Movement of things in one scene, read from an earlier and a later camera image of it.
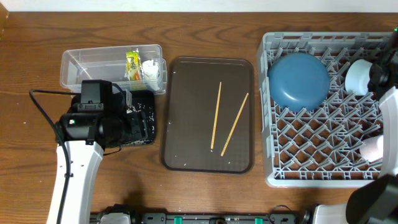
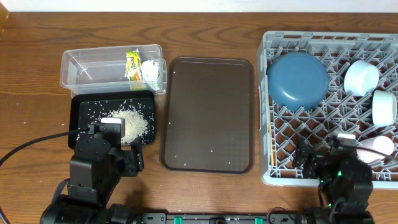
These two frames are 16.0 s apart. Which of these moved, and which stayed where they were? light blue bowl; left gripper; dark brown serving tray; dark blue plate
Moved: left gripper
Stayed: dark blue plate; light blue bowl; dark brown serving tray
